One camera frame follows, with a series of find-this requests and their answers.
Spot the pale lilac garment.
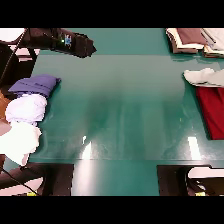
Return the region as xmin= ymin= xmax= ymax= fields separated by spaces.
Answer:
xmin=4 ymin=93 xmax=49 ymax=127

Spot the black cable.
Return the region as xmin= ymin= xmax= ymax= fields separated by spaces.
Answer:
xmin=0 ymin=168 xmax=39 ymax=197
xmin=0 ymin=29 xmax=29 ymax=84

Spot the purple garment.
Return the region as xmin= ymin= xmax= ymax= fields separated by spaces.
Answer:
xmin=7 ymin=73 xmax=62 ymax=99

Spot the red garment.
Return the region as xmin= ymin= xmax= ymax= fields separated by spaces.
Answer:
xmin=195 ymin=86 xmax=224 ymax=141

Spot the white garment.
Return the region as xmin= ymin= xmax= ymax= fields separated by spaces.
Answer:
xmin=0 ymin=121 xmax=43 ymax=167

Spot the off-white garment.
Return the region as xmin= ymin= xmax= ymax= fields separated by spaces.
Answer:
xmin=182 ymin=67 xmax=224 ymax=89

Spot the cream garment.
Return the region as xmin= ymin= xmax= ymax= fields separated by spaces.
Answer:
xmin=199 ymin=28 xmax=224 ymax=59

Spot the brown garment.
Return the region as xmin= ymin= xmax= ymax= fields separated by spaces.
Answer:
xmin=165 ymin=28 xmax=208 ymax=55

